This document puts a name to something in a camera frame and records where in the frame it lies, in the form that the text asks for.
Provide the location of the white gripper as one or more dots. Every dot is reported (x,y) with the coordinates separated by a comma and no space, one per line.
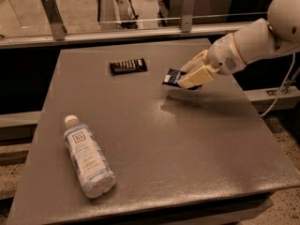
(223,56)

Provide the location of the blue rxbar blueberry wrapper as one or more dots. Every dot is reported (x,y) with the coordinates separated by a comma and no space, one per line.
(172,77)

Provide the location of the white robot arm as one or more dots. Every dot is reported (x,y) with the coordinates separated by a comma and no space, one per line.
(277,35)

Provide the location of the black rxbar chocolate wrapper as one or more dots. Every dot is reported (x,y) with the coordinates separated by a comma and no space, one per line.
(129,66)

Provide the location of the blue plastic water bottle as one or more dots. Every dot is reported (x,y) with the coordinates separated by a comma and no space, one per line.
(91,166)

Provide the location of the right metal rail bracket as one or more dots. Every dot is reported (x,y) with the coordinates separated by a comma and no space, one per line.
(187,15)

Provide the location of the metal rail bracket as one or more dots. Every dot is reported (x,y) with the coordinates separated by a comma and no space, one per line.
(58,29)
(187,15)

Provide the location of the left metal rail bracket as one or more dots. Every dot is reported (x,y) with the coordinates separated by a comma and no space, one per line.
(58,29)

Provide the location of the horizontal metal rail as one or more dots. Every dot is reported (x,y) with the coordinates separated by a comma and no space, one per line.
(200,30)

